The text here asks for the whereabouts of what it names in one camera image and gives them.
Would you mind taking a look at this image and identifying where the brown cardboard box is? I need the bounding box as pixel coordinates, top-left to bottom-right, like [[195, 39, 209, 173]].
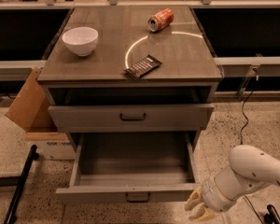
[[6, 67, 76, 160]]

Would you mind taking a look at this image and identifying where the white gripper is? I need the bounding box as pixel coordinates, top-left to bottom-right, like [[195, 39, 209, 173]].
[[185, 175, 236, 221]]

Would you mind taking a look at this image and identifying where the black metal stand leg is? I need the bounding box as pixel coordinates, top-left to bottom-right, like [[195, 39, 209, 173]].
[[0, 145, 39, 224]]

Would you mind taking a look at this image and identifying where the orange soda can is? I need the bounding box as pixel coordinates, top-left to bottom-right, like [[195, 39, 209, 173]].
[[147, 8, 174, 32]]

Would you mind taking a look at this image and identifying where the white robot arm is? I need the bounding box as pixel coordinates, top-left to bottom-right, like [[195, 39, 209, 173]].
[[185, 145, 280, 221]]

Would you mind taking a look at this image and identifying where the black snack bar packet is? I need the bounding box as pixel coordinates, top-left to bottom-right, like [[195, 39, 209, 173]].
[[124, 55, 162, 79]]

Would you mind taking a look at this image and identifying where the white ceramic bowl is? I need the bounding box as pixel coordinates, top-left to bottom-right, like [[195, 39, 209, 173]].
[[62, 27, 98, 57]]

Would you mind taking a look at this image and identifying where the grey drawer cabinet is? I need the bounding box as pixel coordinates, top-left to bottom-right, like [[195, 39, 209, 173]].
[[38, 6, 222, 144]]

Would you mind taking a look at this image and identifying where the black caster foot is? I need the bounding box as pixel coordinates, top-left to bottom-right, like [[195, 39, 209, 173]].
[[264, 204, 280, 224]]

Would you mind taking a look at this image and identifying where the grey top drawer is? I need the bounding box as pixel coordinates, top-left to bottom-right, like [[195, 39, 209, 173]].
[[49, 104, 214, 133]]

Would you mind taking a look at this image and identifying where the black power cable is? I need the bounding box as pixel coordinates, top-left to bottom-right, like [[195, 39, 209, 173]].
[[239, 91, 265, 224]]

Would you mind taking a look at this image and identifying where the grey drawer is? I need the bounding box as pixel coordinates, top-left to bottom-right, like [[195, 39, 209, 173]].
[[56, 132, 200, 204], [49, 104, 214, 133]]

